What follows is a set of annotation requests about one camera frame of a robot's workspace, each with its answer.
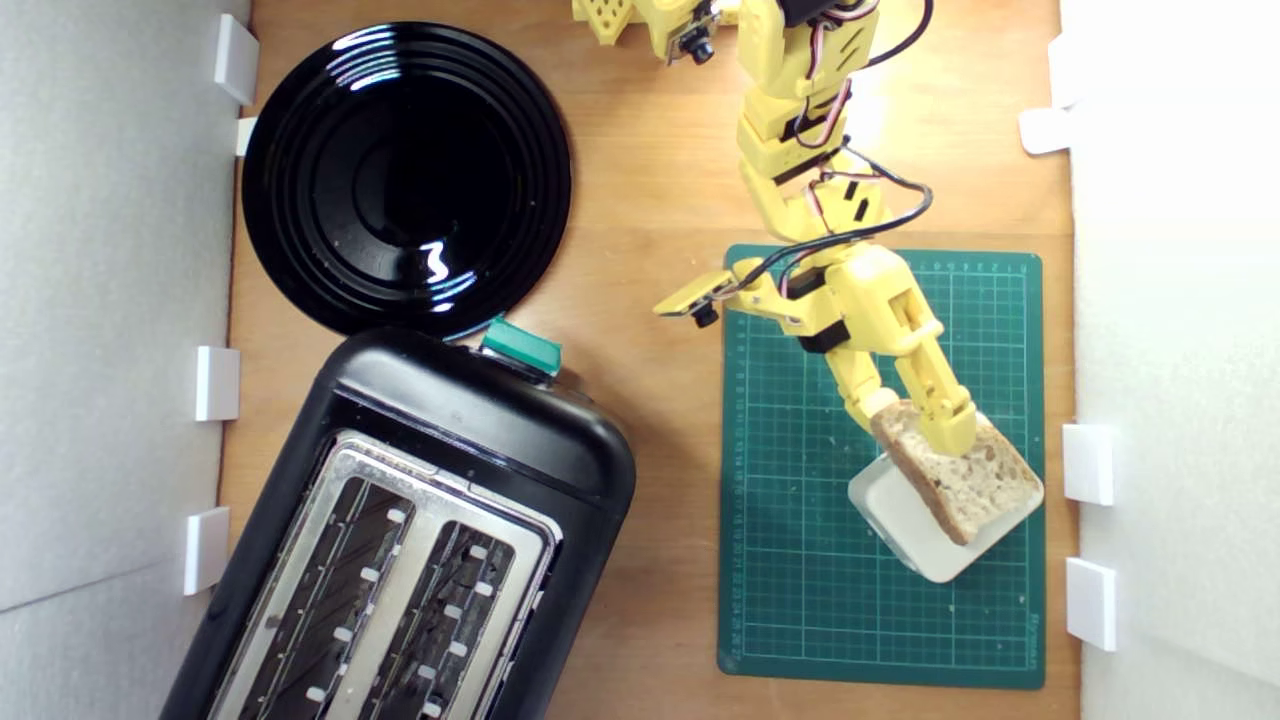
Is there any green toaster lever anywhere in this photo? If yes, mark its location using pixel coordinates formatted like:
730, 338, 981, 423
480, 316, 564, 379

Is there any black plate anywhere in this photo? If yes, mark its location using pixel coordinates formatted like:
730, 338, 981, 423
241, 22, 573, 341

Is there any brown bread slice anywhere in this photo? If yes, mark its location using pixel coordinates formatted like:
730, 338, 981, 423
870, 400, 1044, 547

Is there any black two-slot toaster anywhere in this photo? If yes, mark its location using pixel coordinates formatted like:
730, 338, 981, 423
160, 325, 638, 720

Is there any black cable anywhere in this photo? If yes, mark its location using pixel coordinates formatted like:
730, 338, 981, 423
730, 0, 936, 296

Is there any yellow gripper camera mount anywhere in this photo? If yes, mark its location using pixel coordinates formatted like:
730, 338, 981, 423
654, 268, 746, 329

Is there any white block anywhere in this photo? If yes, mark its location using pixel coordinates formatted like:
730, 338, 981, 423
847, 450, 1046, 585

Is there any green cutting mat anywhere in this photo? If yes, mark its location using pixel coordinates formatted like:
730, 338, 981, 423
717, 245, 1047, 691

